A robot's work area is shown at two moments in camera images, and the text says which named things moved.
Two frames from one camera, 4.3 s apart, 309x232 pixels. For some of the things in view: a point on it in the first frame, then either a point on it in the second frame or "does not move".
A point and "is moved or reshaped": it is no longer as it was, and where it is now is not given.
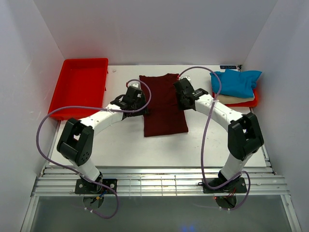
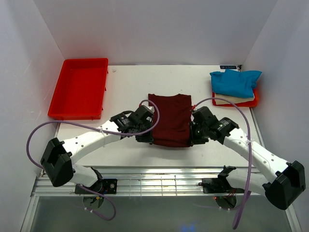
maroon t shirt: (164, 115) is moved or reshaped
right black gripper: (181, 107) -> (194, 140)
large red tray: (81, 82) does not move
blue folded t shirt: (236, 84) does not move
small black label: (228, 67) does not move
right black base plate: (239, 186) does not move
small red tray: (251, 104) does not move
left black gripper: (143, 112) -> (147, 138)
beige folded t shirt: (226, 99) does not move
